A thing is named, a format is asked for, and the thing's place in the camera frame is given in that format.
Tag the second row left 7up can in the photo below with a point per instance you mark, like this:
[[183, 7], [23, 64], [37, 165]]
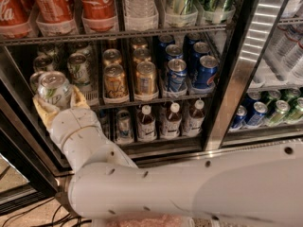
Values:
[[44, 63]]

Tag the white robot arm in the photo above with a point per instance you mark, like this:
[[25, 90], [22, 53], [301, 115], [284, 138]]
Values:
[[261, 187]]

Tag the blue can behind glass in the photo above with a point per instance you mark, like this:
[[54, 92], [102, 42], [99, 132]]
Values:
[[256, 113], [239, 117]]

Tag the tea bottle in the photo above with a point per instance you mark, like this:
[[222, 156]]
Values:
[[194, 118], [146, 124], [171, 121]]

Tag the second row left Pepsi can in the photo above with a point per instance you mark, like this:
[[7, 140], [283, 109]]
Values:
[[173, 51]]

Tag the second row gold can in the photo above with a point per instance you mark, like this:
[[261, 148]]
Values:
[[141, 54], [110, 56]]

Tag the left tea bottle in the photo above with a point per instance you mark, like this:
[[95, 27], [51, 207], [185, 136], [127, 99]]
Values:
[[146, 124]]

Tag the second row right 7up can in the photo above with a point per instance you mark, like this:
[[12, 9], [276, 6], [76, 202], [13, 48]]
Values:
[[80, 71]]

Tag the second row right gold can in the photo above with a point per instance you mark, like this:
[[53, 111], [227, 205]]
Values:
[[141, 54]]

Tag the right tea bottle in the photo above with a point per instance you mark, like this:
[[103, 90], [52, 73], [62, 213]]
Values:
[[194, 118]]

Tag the stainless steel fridge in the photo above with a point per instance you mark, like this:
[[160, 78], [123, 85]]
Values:
[[25, 143]]

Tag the green can behind glass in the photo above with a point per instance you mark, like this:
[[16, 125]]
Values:
[[277, 112]]

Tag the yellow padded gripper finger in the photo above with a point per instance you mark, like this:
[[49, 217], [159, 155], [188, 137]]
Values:
[[46, 111], [78, 100]]

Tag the middle tea bottle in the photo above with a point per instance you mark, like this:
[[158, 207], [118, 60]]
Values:
[[171, 121]]

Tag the left Coca-Cola can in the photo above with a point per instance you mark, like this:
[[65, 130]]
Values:
[[13, 19]]

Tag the front left gold can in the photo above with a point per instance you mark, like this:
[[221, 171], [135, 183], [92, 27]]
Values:
[[115, 84]]

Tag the front left Pepsi can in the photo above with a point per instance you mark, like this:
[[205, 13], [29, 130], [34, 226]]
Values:
[[175, 75]]

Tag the coca-cola can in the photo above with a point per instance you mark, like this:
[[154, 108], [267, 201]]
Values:
[[56, 17], [98, 15], [13, 19]]

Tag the middle Coca-Cola can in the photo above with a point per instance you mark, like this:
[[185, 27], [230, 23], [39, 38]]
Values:
[[56, 17]]

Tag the right Coca-Cola can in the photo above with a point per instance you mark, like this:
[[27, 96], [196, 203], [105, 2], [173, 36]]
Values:
[[98, 15]]

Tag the left clear plastic bin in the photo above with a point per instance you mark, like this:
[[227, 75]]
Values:
[[162, 221]]

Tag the second row left gold can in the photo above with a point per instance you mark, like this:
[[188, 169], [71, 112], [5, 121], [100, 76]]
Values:
[[110, 56]]

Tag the bottom right silver blue can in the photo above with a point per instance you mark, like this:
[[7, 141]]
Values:
[[124, 133]]

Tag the front right Pepsi can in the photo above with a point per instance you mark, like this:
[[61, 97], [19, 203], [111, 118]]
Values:
[[206, 71]]

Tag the clear water bottle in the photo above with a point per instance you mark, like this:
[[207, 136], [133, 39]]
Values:
[[140, 14]]

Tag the front right gold can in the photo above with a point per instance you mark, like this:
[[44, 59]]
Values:
[[145, 81]]

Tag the second row right Pepsi can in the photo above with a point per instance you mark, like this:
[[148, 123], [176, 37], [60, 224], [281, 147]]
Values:
[[198, 50]]

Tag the second row pepsi can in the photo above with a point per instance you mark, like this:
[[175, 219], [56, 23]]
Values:
[[198, 50], [173, 51]]

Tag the second row 7up can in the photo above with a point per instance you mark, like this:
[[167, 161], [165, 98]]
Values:
[[44, 63], [80, 71]]

